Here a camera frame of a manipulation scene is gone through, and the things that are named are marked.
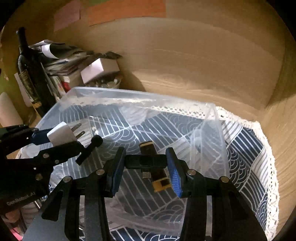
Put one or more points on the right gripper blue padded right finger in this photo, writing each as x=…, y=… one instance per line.
x=180, y=175

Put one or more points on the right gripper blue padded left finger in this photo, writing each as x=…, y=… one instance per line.
x=113, y=170

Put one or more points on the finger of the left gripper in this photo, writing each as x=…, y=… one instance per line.
x=15, y=137
x=67, y=150

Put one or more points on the black yellow utility knife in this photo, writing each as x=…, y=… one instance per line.
x=151, y=164

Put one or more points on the white plug adapter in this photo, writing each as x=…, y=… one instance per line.
x=63, y=134

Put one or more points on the white paper roll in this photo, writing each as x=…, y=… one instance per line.
x=8, y=114

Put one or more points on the blue white patterned tablecloth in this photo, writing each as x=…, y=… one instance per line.
x=251, y=163

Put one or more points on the clear plastic storage box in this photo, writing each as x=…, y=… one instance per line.
x=208, y=148

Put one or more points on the dark wine bottle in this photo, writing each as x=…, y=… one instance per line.
x=33, y=77

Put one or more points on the stack of magazines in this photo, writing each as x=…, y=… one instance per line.
x=63, y=63

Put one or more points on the small white box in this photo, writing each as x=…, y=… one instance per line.
x=98, y=68

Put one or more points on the pink sticky note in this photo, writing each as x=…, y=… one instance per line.
x=67, y=15

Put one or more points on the orange sticky note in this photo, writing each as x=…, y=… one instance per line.
x=107, y=11

